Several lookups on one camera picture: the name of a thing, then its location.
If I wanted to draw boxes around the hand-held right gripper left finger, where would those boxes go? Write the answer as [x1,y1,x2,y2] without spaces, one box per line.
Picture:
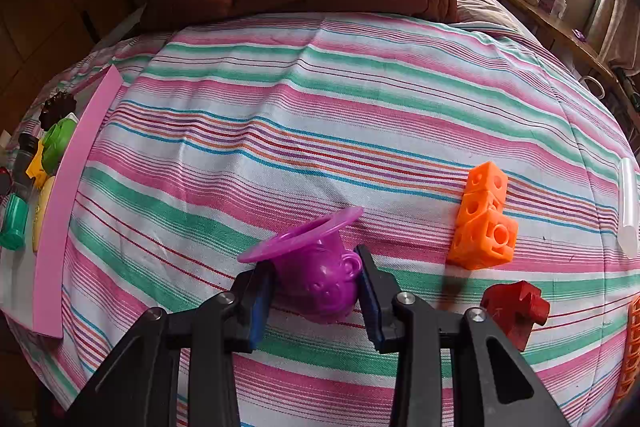
[65,263,277,427]

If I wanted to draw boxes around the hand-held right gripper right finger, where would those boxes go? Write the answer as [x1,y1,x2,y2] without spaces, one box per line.
[354,244,571,427]

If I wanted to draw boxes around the purple toy cup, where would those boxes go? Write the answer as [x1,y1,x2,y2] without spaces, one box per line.
[237,206,365,325]

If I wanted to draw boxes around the white tray with pink edge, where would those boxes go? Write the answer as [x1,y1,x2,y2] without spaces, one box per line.
[0,66,125,339]

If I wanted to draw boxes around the green round toy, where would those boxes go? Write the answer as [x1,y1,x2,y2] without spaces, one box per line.
[41,117,78,175]

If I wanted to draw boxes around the green plastic toy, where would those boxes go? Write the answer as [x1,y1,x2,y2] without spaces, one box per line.
[0,194,28,252]

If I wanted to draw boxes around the yellow toy block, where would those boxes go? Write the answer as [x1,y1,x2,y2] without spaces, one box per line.
[25,147,51,190]

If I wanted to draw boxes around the orange cube blocks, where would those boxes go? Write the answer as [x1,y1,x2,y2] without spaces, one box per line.
[445,161,520,270]

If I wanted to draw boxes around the red toy block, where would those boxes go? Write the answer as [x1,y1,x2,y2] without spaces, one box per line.
[480,281,551,353]

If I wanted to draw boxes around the striped blanket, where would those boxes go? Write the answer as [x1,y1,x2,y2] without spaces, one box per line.
[10,12,640,427]

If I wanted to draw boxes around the pale yellow toy piece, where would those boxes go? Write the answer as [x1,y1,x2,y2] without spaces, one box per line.
[31,176,56,254]

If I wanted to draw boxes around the orange lattice toy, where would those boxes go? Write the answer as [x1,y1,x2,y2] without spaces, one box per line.
[612,294,640,403]

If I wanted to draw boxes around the translucent plastic tube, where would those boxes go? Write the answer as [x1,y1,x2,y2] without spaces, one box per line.
[616,157,640,260]

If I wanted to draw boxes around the grey and black plastic cylinder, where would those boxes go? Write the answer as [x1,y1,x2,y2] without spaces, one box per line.
[11,132,41,202]

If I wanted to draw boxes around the dark brown spiky toy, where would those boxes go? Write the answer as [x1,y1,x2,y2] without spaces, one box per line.
[39,91,77,130]

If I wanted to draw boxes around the white pillow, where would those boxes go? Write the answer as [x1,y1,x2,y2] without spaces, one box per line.
[447,0,526,38]

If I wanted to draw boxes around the wooden bedside desk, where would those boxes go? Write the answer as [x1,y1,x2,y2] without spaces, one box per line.
[482,0,640,138]

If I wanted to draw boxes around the pink curtain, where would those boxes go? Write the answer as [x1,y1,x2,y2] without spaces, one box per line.
[585,0,640,72]

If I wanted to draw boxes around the white cord loop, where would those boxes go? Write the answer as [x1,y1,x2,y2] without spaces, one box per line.
[580,74,606,100]

